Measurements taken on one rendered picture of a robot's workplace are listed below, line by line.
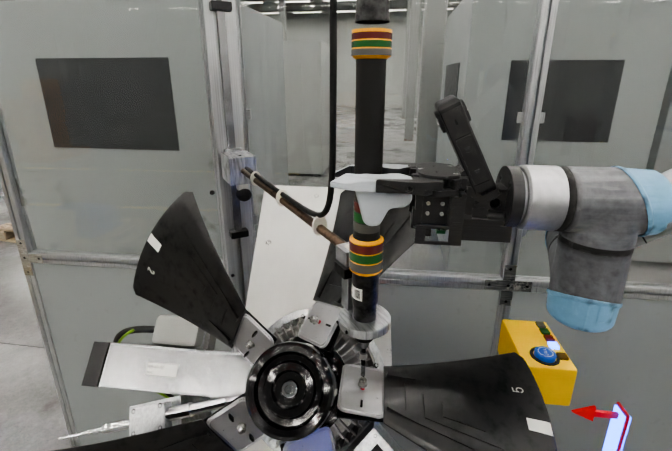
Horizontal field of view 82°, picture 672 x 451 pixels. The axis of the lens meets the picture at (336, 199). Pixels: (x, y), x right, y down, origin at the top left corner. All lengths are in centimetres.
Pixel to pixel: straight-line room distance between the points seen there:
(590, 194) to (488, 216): 10
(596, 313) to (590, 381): 114
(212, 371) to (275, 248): 29
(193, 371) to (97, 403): 131
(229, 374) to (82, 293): 109
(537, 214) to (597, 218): 6
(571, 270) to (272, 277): 59
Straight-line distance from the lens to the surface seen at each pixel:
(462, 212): 45
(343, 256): 52
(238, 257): 123
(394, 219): 64
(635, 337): 163
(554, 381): 95
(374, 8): 44
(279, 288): 87
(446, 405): 62
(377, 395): 62
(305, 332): 65
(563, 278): 54
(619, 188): 50
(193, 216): 66
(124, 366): 85
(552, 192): 47
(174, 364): 80
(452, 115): 44
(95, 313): 178
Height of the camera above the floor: 161
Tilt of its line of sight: 17 degrees down
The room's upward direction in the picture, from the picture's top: straight up
